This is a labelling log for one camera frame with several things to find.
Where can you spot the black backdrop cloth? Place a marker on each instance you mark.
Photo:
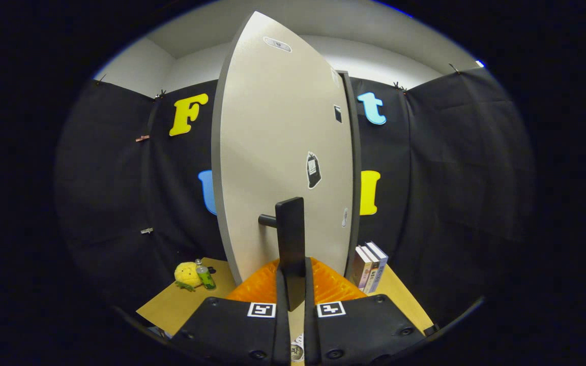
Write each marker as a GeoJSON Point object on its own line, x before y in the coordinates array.
{"type": "Point", "coordinates": [450, 178]}

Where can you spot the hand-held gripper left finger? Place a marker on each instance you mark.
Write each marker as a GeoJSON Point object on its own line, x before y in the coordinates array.
{"type": "Point", "coordinates": [232, 330]}

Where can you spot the white canvas shoe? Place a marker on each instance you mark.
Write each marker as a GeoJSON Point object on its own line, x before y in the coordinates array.
{"type": "Point", "coordinates": [297, 351]}

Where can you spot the yellow pineapple plush toy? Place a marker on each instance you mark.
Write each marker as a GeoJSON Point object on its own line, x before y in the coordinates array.
{"type": "Point", "coordinates": [186, 274]}

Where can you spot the black binder clip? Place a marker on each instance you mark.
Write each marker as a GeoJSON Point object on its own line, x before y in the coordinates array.
{"type": "Point", "coordinates": [454, 68]}
{"type": "Point", "coordinates": [160, 95]}
{"type": "Point", "coordinates": [100, 79]}
{"type": "Point", "coordinates": [400, 87]}

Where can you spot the green drink bottle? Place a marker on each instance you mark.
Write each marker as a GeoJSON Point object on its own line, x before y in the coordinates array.
{"type": "Point", "coordinates": [205, 277]}

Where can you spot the dark grey shoe cabinet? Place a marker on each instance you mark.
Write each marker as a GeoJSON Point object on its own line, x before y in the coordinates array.
{"type": "Point", "coordinates": [356, 178]}

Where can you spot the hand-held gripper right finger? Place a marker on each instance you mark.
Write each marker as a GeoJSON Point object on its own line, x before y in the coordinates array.
{"type": "Point", "coordinates": [364, 330]}

